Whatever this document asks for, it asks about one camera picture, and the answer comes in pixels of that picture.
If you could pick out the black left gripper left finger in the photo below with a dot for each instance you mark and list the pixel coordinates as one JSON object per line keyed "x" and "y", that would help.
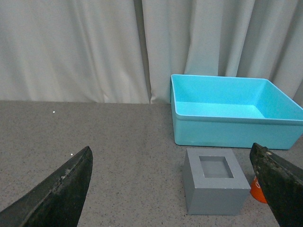
{"x": 58, "y": 200}

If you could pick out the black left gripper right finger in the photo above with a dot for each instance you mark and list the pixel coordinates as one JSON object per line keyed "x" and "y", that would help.
{"x": 281, "y": 183}

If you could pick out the orange cylinder 4680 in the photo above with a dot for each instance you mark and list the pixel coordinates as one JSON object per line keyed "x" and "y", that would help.
{"x": 257, "y": 192}

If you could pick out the gray cube square hole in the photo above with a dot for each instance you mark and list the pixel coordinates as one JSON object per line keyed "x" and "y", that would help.
{"x": 214, "y": 182}

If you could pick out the blue plastic box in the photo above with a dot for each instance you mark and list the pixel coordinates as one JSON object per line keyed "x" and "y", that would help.
{"x": 214, "y": 111}

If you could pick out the white curtain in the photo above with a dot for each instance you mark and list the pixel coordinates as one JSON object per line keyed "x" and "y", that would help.
{"x": 124, "y": 51}

